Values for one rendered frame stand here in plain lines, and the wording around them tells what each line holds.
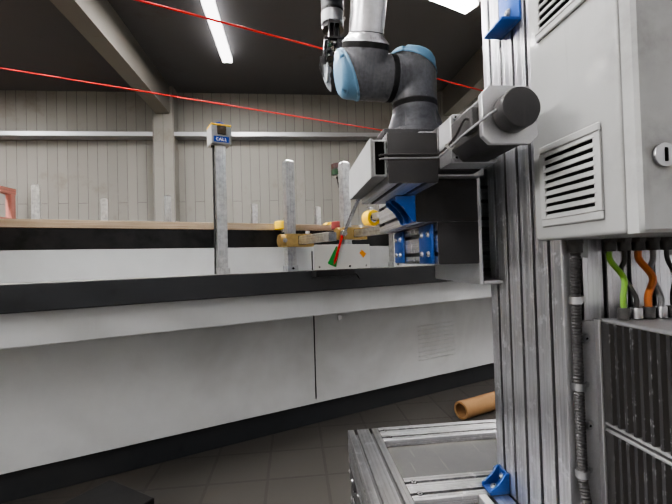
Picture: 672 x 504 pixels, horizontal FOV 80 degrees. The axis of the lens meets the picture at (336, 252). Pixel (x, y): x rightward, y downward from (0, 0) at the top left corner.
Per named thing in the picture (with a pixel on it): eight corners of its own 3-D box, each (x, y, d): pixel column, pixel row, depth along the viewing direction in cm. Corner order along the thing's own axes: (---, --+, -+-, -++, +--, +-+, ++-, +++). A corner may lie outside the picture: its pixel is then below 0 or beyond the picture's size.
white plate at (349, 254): (370, 267, 169) (369, 244, 169) (315, 270, 156) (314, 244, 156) (369, 267, 169) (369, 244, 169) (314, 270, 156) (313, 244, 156)
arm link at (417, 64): (446, 96, 100) (445, 42, 100) (396, 93, 97) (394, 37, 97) (425, 114, 112) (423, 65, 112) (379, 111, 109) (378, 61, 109)
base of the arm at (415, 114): (455, 133, 98) (454, 92, 98) (394, 133, 96) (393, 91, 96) (433, 150, 113) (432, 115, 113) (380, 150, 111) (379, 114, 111)
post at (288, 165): (297, 285, 153) (293, 159, 154) (288, 285, 151) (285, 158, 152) (293, 284, 156) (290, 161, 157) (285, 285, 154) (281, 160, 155)
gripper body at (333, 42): (323, 54, 128) (322, 17, 128) (321, 67, 137) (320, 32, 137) (347, 55, 129) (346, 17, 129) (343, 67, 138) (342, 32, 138)
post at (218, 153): (230, 274, 140) (227, 145, 141) (216, 274, 138) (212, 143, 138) (227, 273, 144) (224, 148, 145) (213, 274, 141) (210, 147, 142)
